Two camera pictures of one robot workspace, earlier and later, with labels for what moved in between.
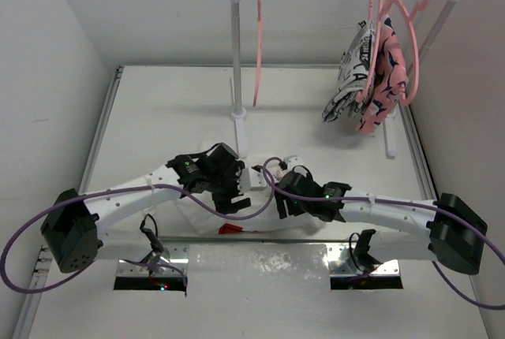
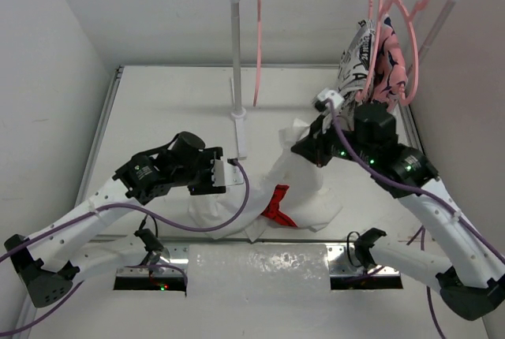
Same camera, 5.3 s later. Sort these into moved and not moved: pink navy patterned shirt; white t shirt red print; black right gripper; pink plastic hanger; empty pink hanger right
Moved: white t shirt red print; black right gripper
Not moved: empty pink hanger right; pink navy patterned shirt; pink plastic hanger
